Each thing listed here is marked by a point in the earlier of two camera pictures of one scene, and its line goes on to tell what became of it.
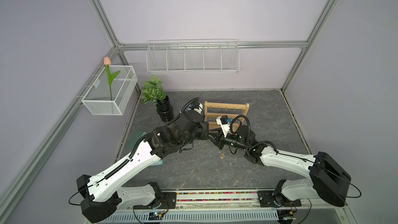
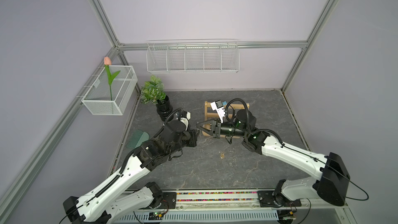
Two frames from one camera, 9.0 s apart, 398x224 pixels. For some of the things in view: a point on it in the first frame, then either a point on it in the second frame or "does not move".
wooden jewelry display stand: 214,110 does not move
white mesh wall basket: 102,98 does not move
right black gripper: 216,141 to 216,134
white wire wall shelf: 193,56 does not move
